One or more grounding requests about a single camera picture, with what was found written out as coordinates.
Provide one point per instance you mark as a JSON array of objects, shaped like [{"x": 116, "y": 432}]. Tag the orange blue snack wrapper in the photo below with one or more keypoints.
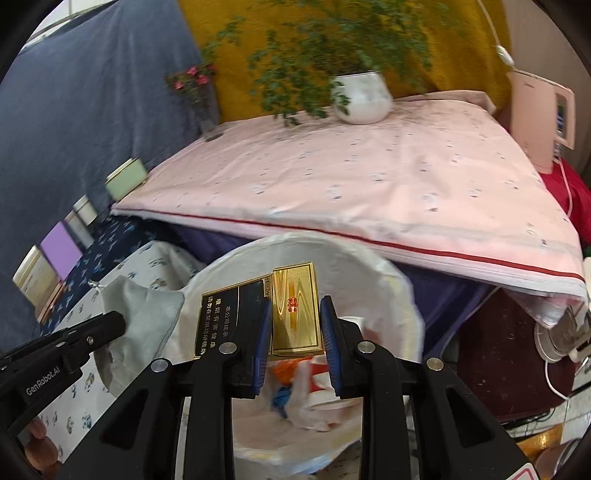
[{"x": 288, "y": 368}]

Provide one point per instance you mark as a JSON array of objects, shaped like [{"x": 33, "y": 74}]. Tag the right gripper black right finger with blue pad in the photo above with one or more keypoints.
[{"x": 419, "y": 419}]

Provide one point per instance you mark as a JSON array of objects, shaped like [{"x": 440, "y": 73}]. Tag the yellow fabric backdrop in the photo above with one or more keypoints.
[{"x": 226, "y": 31}]

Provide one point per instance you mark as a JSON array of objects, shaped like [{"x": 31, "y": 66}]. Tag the dark red cloth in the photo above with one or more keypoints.
[{"x": 498, "y": 360}]

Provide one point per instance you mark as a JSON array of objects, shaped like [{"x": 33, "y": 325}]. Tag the grey white cloth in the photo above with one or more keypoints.
[{"x": 150, "y": 317}]

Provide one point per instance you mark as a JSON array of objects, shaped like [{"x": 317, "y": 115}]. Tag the person's left hand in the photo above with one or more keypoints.
[{"x": 40, "y": 451}]

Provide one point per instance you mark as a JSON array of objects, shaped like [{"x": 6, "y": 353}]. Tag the blue fabric backdrop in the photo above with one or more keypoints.
[{"x": 74, "y": 107}]

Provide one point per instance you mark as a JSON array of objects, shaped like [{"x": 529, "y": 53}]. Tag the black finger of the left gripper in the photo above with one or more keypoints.
[{"x": 35, "y": 374}]

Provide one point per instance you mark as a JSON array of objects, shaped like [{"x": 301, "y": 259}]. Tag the white rectangular bottle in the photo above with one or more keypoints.
[{"x": 79, "y": 230}]

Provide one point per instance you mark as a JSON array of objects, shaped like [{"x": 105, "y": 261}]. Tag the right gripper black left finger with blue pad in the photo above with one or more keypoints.
[{"x": 174, "y": 420}]

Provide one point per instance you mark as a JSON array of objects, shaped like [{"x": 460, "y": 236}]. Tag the white cylindrical jar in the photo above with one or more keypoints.
[{"x": 85, "y": 210}]

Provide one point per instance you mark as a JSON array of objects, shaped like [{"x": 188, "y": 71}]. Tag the blue crumpled trash piece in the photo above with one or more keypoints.
[{"x": 280, "y": 399}]

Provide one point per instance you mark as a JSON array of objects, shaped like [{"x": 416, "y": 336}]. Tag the crumpled white tissue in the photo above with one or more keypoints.
[{"x": 313, "y": 404}]

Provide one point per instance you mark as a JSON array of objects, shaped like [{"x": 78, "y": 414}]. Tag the glass vase pink flowers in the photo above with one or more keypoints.
[{"x": 196, "y": 87}]

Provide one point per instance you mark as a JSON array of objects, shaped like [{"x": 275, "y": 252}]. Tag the pink patterned table cloth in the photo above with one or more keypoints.
[{"x": 438, "y": 184}]

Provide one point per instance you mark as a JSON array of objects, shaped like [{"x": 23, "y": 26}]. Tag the navy bird print cloth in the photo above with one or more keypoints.
[{"x": 117, "y": 238}]

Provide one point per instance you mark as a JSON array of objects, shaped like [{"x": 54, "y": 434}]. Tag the pink electric kettle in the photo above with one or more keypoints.
[{"x": 543, "y": 118}]

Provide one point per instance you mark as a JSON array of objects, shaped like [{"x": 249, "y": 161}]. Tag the white pot green plant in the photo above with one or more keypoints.
[{"x": 313, "y": 46}]

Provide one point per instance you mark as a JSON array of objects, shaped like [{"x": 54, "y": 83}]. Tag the mint green lidded box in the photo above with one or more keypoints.
[{"x": 125, "y": 178}]

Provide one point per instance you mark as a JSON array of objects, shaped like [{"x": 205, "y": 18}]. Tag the white desk fan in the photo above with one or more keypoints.
[{"x": 569, "y": 338}]

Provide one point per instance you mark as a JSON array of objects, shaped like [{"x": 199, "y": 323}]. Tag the gold black cigarette box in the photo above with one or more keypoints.
[{"x": 284, "y": 302}]

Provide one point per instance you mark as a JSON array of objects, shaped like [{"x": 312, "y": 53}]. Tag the beige book with stand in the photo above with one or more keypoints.
[{"x": 39, "y": 283}]

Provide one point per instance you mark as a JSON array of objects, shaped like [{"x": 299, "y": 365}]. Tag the purple card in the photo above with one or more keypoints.
[{"x": 61, "y": 250}]

